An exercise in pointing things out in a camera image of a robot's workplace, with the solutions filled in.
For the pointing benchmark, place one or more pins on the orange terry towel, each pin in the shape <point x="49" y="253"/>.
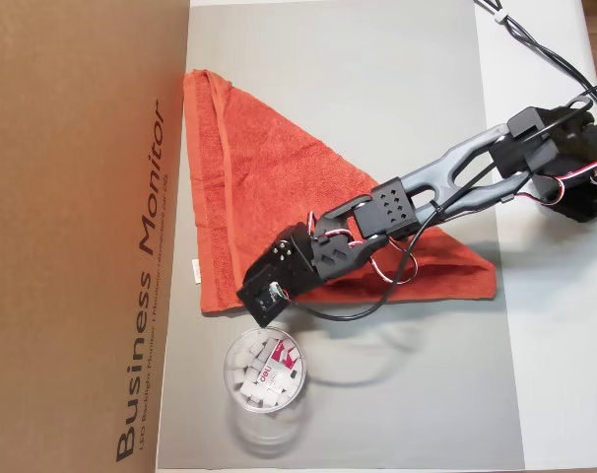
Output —
<point x="279" y="162"/>

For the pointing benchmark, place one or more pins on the brown cardboard monitor box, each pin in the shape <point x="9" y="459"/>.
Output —
<point x="72" y="222"/>

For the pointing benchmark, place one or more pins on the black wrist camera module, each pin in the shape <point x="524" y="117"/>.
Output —
<point x="264" y="300"/>

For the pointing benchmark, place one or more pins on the grey paper mat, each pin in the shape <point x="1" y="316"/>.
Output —
<point x="377" y="394"/>

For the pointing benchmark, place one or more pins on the clear jar of white erasers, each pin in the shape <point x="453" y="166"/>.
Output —
<point x="266" y="369"/>

